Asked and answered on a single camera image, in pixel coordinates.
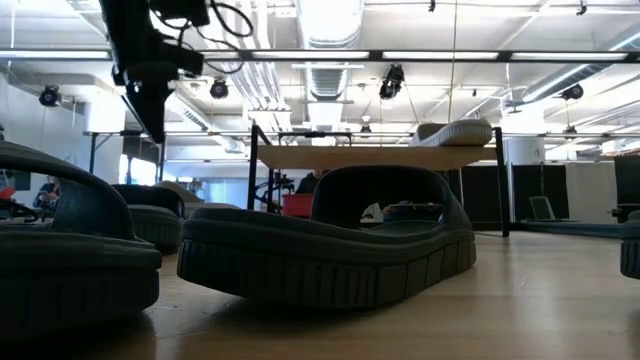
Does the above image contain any dark cabinet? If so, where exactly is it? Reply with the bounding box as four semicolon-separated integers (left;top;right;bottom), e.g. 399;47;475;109
613;154;640;224

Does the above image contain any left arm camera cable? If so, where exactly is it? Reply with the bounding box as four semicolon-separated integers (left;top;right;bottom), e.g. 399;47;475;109
172;0;255;76

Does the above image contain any wooden shelf with black frame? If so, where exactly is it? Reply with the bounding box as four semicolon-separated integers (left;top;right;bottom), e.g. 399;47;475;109
247;124;511;239

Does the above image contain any black room divider panel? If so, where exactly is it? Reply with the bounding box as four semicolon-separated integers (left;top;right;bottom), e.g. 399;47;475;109
510;163;570;221
459;164;501;224

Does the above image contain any black slide sandal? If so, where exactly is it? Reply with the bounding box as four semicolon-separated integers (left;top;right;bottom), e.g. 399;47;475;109
619;209;640;280
176;164;478;310
110;183;187;255
0;141;163;344

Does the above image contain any grey chair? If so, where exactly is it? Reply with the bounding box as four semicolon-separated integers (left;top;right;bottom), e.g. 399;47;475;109
522;195;571;224

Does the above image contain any person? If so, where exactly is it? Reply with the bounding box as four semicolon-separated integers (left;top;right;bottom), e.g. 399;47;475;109
32;175;61;221
294;169;329;196

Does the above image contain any background station frame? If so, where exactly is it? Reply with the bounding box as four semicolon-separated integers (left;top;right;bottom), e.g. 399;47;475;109
82;128;640;176

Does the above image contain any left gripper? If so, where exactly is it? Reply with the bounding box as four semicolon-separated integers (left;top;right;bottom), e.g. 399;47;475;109
110;42;176;145

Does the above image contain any red storage bin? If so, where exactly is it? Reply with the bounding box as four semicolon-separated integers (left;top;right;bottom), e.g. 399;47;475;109
282;193;315;219

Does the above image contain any white slide sandal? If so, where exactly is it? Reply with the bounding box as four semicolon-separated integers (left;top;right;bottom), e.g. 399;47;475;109
408;118;494;148

